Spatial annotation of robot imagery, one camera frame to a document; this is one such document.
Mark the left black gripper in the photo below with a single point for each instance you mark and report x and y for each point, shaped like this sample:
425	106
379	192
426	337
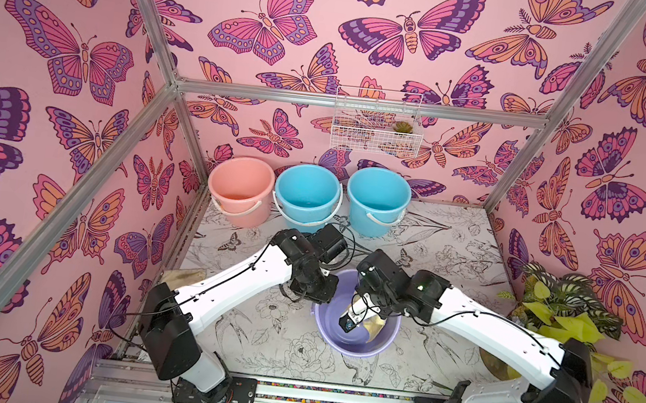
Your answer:
323	296

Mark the yellow microfiber cloth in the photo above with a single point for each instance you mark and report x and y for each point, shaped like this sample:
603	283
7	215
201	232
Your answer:
373	326

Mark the blue bucket white handle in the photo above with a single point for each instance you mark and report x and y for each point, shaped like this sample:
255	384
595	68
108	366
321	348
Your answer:
307	197

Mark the purple plastic bucket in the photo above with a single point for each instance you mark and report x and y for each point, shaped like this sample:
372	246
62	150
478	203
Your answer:
353	344

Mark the pink plastic bucket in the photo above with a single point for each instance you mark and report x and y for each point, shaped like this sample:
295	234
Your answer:
241	190

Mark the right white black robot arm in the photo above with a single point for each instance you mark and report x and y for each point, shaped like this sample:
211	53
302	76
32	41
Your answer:
549	371

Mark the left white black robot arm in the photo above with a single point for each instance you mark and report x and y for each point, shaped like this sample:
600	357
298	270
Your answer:
172	319

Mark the beige worn cloth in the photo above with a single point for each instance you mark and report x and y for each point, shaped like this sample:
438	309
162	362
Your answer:
182	278

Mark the small green succulent plant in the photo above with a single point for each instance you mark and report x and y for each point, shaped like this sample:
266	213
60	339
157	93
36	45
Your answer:
403	127

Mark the green leafy potted plant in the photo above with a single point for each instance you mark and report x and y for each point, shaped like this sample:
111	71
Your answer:
566	308

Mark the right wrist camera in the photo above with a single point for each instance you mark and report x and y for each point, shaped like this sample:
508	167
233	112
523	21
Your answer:
357	313

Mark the white wire wall basket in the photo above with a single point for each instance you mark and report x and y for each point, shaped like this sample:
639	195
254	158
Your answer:
364	123

